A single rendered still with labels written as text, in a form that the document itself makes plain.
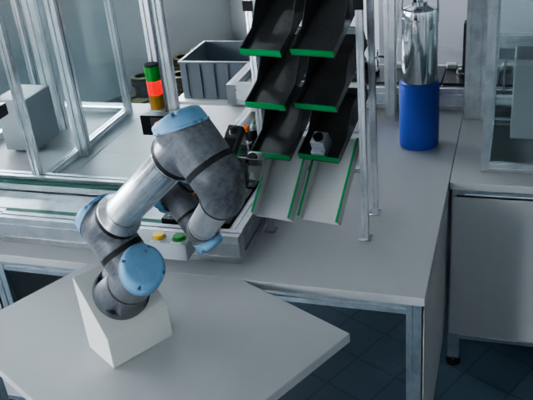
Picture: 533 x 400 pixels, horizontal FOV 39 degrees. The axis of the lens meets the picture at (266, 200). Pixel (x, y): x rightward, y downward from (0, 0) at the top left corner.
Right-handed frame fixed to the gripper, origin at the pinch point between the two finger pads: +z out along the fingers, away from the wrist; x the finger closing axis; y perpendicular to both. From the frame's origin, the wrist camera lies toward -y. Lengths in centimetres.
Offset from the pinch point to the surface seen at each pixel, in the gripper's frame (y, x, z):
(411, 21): -53, 17, 81
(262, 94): -19.2, -3.8, 7.8
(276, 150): -2.8, 0.5, 12.8
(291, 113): -14.3, -0.4, 22.8
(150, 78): -21, -48, 12
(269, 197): 12.5, -3.4, 19.4
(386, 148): -5, 7, 101
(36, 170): 17, -105, 22
